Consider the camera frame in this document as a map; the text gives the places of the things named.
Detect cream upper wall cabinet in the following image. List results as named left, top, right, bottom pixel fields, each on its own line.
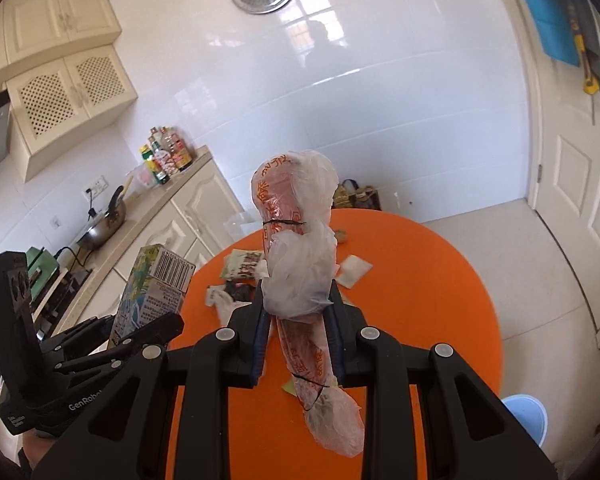
left=0, top=0, right=121, bottom=84

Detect printed cardboard carton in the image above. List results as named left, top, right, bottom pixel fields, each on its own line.
left=108, top=244, right=196, bottom=348

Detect lattice door wall cabinet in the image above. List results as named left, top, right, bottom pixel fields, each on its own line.
left=6, top=46, right=137, bottom=182

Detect yellow tool on door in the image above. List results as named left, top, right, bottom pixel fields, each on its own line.
left=565, top=0, right=600, bottom=98

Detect black gas stove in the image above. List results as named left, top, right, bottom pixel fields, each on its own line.
left=26, top=246, right=91, bottom=340

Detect white panelled door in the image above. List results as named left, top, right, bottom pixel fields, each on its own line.
left=505, top=0, right=600, bottom=345

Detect white wall power socket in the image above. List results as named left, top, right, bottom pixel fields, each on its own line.
left=83, top=176, right=109, bottom=200

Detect light blue trash bin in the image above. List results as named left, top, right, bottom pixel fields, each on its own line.
left=502, top=393, right=548, bottom=446

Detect brown sauce bottle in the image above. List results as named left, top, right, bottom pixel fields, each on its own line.
left=161, top=127, right=194, bottom=172

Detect round orange table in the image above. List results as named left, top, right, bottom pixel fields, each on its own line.
left=164, top=207, right=504, bottom=480

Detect red label sauce bottle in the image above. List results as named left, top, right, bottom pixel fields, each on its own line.
left=148, top=127, right=178, bottom=177

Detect green white snack wrapper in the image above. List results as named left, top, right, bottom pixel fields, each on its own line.
left=220, top=249, right=264, bottom=281

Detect brown food ball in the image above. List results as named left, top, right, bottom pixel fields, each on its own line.
left=335, top=230, right=348, bottom=244

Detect steel frying pan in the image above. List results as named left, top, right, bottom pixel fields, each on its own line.
left=76, top=185, right=126, bottom=250

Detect green cap sauce bottle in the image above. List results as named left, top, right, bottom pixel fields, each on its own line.
left=140, top=144, right=170, bottom=185

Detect blue cloth on door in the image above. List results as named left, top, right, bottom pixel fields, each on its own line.
left=524, top=0, right=580, bottom=67

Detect cream base kitchen cabinets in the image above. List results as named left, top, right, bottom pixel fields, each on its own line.
left=54, top=145, right=244, bottom=333

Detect crumpled white tissue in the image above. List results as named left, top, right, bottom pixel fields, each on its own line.
left=204, top=285, right=250, bottom=327

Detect red printed plastic bag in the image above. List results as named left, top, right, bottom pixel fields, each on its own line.
left=251, top=151, right=364, bottom=457

